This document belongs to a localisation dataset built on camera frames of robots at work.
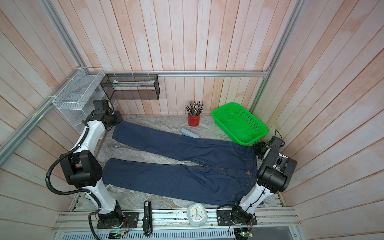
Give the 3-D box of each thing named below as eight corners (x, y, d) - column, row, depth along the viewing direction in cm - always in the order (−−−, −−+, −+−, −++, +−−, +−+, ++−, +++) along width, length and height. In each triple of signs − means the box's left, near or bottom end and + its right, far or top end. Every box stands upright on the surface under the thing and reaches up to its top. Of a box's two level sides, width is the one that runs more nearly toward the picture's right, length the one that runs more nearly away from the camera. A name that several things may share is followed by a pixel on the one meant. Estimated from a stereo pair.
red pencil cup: (191, 129, 114) (191, 112, 100) (185, 118, 121) (185, 101, 107) (203, 125, 116) (205, 108, 102) (196, 115, 124) (197, 97, 109)
